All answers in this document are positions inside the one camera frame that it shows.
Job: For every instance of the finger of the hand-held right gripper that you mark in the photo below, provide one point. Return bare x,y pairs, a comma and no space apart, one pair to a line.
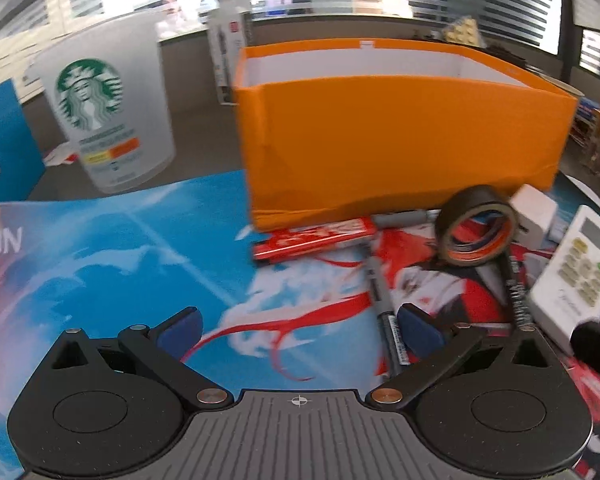
597,347

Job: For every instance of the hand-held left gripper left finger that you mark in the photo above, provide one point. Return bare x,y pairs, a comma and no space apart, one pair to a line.
181,331

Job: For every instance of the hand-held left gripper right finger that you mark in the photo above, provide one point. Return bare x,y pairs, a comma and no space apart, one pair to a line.
420,332

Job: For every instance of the orange cardboard box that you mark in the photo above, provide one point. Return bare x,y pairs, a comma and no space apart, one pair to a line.
390,140

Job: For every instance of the white remote control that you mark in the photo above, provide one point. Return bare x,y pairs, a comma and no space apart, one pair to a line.
575,270

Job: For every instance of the printed desk mat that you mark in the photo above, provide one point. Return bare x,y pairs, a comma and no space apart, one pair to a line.
130,250

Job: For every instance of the black marker pen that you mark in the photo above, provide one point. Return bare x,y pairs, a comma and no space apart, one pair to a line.
517,290

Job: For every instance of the black tape roll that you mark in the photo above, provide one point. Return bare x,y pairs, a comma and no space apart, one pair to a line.
447,230

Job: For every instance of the grey marker pen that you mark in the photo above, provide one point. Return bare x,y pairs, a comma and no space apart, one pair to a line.
405,218

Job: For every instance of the white charger adapter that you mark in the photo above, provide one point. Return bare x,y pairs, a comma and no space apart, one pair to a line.
532,212

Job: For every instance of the red white paper scrap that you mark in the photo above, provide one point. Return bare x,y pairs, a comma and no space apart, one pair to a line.
62,155

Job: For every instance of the translucent plastic cup green logo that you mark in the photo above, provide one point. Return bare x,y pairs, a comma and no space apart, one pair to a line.
110,110

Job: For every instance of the blue cardboard box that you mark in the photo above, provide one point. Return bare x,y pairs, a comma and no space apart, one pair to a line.
5,150

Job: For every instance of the brown paper cup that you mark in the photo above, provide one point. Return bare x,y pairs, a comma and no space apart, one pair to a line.
562,85

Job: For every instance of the white pen box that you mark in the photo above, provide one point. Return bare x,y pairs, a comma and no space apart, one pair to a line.
227,45

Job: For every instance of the yellow toy brick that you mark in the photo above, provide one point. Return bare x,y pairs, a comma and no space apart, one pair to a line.
461,29

